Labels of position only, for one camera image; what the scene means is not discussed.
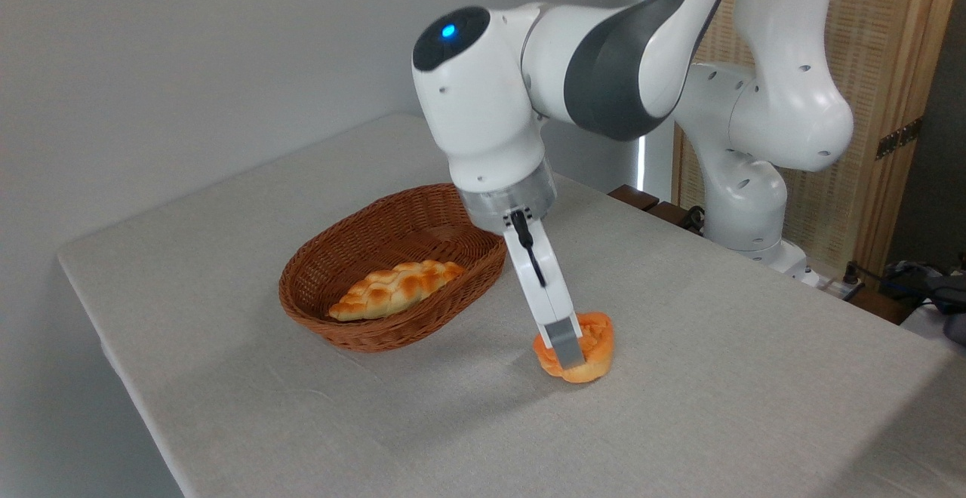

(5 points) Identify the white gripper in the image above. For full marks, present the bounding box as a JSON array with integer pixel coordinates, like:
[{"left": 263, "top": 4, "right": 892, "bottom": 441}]
[{"left": 502, "top": 214, "right": 589, "bottom": 370}]

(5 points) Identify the orange round bread roll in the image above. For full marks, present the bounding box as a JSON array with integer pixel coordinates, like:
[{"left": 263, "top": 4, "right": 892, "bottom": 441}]
[{"left": 533, "top": 312, "right": 615, "bottom": 384}]

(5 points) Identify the golden braided bread loaf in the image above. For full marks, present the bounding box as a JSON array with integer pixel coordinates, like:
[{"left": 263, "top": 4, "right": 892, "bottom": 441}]
[{"left": 329, "top": 260, "right": 466, "bottom": 322}]

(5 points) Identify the brown wicker oval basket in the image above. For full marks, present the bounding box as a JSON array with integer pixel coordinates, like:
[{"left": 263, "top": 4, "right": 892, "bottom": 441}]
[{"left": 278, "top": 183, "right": 508, "bottom": 353}]

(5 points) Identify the grey tablecloth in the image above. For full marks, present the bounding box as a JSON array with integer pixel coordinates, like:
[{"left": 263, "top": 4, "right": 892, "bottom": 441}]
[{"left": 57, "top": 112, "right": 966, "bottom": 498}]

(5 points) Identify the dark brown wooden block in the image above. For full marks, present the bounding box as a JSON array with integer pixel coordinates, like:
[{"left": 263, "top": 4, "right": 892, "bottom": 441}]
[
  {"left": 648, "top": 201, "right": 706, "bottom": 236},
  {"left": 608, "top": 185, "right": 660, "bottom": 212}
]

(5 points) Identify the white power strip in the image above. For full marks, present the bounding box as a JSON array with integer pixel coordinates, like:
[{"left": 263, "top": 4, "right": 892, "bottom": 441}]
[{"left": 800, "top": 268, "right": 865, "bottom": 303}]

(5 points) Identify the dark grey bundled device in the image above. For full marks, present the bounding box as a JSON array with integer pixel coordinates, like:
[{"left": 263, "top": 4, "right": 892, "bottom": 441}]
[{"left": 879, "top": 257, "right": 966, "bottom": 345}]

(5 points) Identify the dark metal screen hinge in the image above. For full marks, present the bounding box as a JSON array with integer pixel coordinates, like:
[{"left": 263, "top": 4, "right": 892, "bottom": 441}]
[{"left": 875, "top": 117, "right": 923, "bottom": 161}]

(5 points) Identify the wooden bamboo folding screen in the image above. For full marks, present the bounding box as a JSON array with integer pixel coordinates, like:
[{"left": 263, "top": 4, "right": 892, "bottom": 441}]
[{"left": 672, "top": 0, "right": 965, "bottom": 280}]

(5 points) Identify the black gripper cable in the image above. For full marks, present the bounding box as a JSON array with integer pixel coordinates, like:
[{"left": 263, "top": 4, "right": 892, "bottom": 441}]
[{"left": 511, "top": 210, "right": 547, "bottom": 288}]

